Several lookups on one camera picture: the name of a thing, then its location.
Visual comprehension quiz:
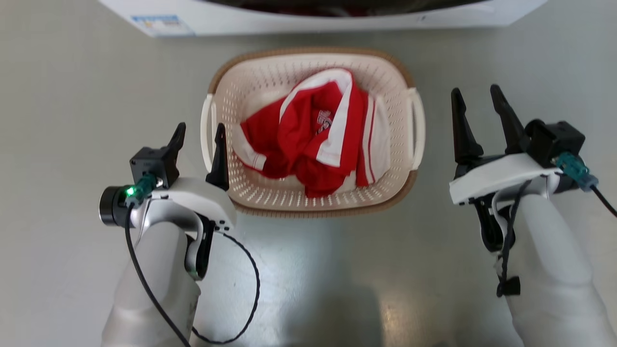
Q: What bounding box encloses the braided black cable with clip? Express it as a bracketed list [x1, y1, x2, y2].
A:
[496, 179, 533, 298]

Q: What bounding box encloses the green plug on left camera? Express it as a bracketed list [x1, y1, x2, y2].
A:
[124, 174, 158, 207]

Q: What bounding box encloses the blue energy label sticker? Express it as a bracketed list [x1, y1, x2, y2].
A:
[131, 14, 196, 38]

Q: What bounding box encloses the beige plastic laundry basket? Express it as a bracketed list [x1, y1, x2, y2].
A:
[200, 47, 427, 219]

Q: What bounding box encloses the thin black cable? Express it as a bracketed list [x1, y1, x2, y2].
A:
[592, 185, 617, 218]
[191, 230, 261, 346]
[124, 202, 192, 347]

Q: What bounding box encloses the red and white garment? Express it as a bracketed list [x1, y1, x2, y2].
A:
[240, 68, 391, 199]

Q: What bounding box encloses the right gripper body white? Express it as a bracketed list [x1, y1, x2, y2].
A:
[449, 153, 563, 206]

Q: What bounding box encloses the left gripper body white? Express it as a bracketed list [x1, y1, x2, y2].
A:
[145, 177, 237, 233]

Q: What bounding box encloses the white washing machine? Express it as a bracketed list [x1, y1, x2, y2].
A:
[99, 0, 548, 38]

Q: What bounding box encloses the teal plug on right camera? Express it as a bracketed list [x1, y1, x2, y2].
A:
[555, 152, 599, 192]

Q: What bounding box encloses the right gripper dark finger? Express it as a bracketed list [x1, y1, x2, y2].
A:
[451, 88, 484, 165]
[490, 84, 532, 156]

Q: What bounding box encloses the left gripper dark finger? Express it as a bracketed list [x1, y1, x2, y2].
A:
[166, 122, 187, 163]
[205, 123, 230, 191]

